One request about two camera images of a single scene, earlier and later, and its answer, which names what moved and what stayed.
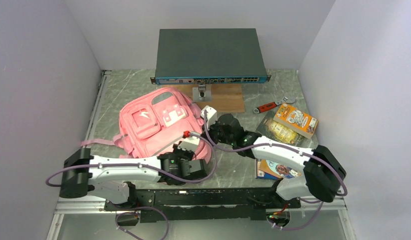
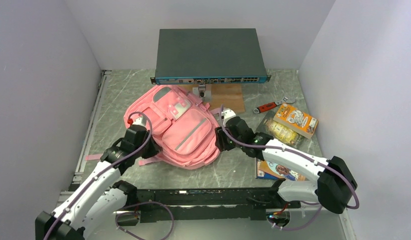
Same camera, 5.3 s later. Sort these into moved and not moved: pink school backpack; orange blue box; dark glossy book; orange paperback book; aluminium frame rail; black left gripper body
Moved: black left gripper body; pink school backpack
Not moved: aluminium frame rail; orange blue box; orange paperback book; dark glossy book
